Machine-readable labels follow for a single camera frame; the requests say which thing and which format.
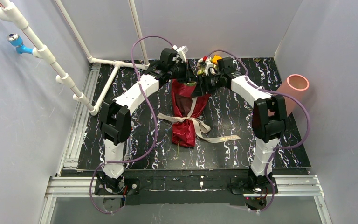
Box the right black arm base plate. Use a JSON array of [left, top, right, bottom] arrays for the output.
[[228, 175, 279, 194]]

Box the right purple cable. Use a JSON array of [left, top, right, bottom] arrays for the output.
[[208, 50, 311, 214]]

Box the aluminium rail frame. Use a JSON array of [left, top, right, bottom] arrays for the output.
[[41, 77, 331, 224]]

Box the purple cable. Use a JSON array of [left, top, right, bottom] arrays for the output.
[[208, 50, 311, 214], [89, 35, 175, 215]]

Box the cream ribbon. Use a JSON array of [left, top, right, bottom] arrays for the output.
[[157, 98, 240, 143]]

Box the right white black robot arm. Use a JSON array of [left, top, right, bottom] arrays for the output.
[[193, 57, 287, 194]]

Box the blue pipe fitting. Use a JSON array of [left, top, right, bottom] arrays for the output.
[[7, 33, 33, 54]]

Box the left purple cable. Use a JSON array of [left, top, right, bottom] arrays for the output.
[[89, 35, 175, 215]]

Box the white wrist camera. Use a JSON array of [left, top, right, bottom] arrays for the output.
[[172, 45, 188, 63], [196, 56, 218, 76]]

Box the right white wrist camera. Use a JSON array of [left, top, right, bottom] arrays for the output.
[[196, 56, 218, 76]]

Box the small orange yellow cap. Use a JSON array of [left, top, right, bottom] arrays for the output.
[[211, 55, 222, 65]]

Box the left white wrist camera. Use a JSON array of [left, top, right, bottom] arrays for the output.
[[172, 45, 188, 63]]

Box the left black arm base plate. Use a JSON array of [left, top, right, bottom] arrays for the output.
[[93, 177, 140, 196]]

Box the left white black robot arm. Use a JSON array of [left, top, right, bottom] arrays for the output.
[[97, 46, 195, 194]]

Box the pink cylindrical vase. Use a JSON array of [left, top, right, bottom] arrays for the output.
[[276, 74, 310, 116]]

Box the red flower bouquet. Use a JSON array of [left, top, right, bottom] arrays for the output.
[[171, 79, 211, 147]]

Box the white pvc pipe frame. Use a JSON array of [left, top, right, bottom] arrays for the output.
[[0, 0, 151, 116]]

